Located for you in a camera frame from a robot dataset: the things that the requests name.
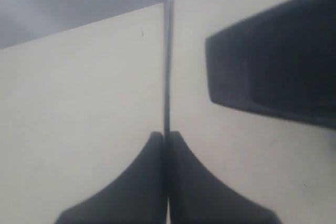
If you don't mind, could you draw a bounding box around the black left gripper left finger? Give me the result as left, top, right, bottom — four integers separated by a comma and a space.
56, 132, 167, 223

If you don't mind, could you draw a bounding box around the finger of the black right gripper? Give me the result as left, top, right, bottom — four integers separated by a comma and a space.
205, 0, 335, 129

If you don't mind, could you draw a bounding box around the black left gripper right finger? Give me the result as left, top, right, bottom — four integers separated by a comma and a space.
166, 132, 281, 223

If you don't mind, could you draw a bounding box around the silver metal fork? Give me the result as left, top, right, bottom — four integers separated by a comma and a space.
163, 0, 174, 141

